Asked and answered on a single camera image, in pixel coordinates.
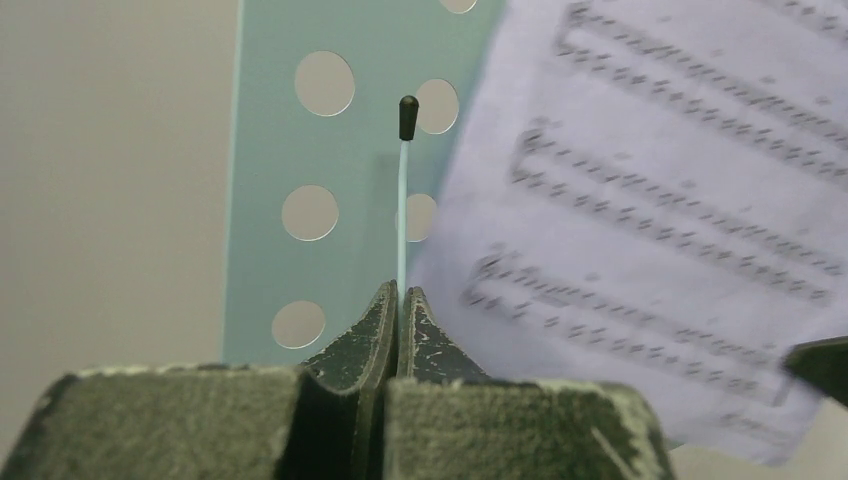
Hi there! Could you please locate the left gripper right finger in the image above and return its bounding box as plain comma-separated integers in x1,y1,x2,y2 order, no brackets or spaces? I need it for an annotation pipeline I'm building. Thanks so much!
384,287,675,479

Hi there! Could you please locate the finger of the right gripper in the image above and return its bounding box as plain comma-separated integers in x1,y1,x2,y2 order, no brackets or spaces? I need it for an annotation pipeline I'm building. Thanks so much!
783,336,848,407

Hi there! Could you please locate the light blue music stand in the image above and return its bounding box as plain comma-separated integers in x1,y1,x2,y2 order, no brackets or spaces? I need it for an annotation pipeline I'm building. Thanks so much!
222,1,502,364

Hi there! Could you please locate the sheet music page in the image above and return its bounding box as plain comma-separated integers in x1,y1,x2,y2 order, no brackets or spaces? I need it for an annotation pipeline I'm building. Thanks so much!
410,1,847,466

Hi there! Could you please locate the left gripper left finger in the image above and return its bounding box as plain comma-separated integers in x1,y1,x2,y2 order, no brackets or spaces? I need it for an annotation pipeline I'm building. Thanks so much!
1,282,398,479

